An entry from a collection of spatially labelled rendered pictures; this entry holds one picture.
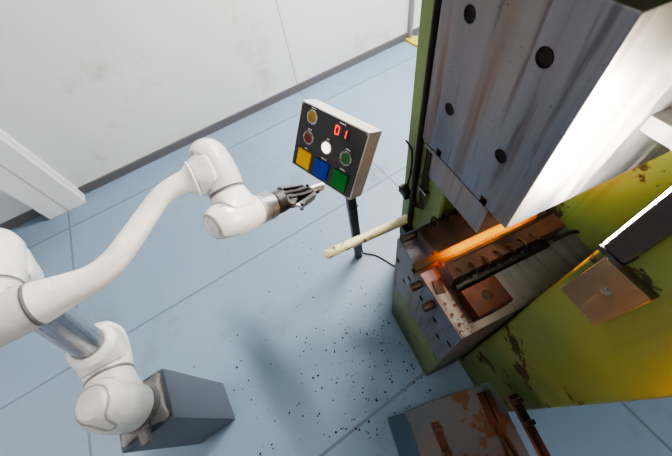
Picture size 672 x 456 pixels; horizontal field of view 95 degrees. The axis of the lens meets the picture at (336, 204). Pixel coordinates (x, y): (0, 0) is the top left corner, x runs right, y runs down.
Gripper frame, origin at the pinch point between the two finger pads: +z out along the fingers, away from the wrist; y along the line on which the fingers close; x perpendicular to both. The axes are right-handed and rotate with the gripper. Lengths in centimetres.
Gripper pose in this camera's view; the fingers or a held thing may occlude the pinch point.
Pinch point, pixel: (316, 188)
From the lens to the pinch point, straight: 111.0
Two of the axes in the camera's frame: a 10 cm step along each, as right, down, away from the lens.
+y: 7.4, 4.9, -4.6
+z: 6.4, -2.8, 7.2
